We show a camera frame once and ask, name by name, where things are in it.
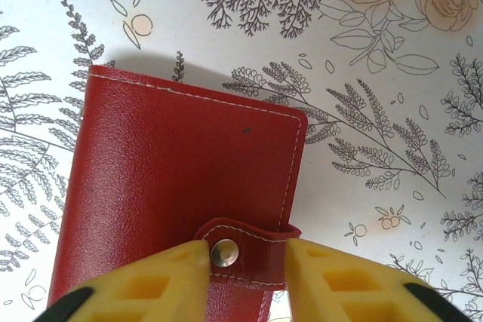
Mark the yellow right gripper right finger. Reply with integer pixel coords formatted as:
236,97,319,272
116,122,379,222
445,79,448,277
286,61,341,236
285,238,472,322

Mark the red leather card holder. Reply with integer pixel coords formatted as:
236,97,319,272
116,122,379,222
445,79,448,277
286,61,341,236
47,64,309,322

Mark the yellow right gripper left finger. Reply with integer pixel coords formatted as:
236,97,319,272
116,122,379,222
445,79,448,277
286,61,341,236
33,241,212,322

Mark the floral patterned table cover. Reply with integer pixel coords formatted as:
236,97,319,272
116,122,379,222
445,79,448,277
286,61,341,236
0,0,483,322

